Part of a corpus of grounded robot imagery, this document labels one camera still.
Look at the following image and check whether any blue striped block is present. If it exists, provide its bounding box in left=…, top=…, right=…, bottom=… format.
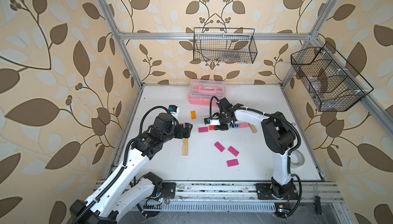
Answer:
left=229, top=124, right=239, bottom=129

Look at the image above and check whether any light pink block top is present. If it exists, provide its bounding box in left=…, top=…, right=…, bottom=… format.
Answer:
left=239, top=123, right=249, bottom=128

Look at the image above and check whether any magenta block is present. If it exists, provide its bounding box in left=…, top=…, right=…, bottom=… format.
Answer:
left=214, top=142, right=225, bottom=152
left=228, top=146, right=239, bottom=157
left=198, top=127, right=209, bottom=133
left=227, top=159, right=239, bottom=167

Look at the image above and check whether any wooden block horizontal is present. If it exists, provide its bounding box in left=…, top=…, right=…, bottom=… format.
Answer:
left=249, top=124, right=257, bottom=133

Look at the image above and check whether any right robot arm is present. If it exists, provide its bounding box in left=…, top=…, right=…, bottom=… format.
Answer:
left=204, top=96, right=301, bottom=199

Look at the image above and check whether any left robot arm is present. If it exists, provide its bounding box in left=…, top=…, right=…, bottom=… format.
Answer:
left=70, top=105, right=192, bottom=224

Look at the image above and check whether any pink plastic storage box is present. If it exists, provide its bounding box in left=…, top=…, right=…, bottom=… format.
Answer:
left=188, top=80, right=226, bottom=106

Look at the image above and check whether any magenta block bottom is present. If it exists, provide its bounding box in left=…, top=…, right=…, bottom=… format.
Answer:
left=227, top=159, right=239, bottom=167

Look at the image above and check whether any white tape roll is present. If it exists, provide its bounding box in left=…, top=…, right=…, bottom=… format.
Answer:
left=290, top=150, right=305, bottom=169

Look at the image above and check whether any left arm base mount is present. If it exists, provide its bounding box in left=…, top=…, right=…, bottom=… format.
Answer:
left=140, top=182, right=177, bottom=209

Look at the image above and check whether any black wire basket back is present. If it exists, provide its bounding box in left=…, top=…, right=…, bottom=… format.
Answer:
left=192, top=27, right=258, bottom=65

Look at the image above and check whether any black wire basket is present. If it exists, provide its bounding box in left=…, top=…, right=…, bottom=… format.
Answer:
left=192, top=27, right=258, bottom=65
left=291, top=42, right=374, bottom=112

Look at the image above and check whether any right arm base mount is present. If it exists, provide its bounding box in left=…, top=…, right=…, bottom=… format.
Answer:
left=255, top=183, right=299, bottom=200

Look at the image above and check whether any black wire basket right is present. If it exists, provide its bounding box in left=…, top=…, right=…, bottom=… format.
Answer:
left=291, top=42, right=374, bottom=112

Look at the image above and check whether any aluminium frame rail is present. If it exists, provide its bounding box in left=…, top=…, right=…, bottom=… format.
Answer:
left=79, top=179, right=354, bottom=224

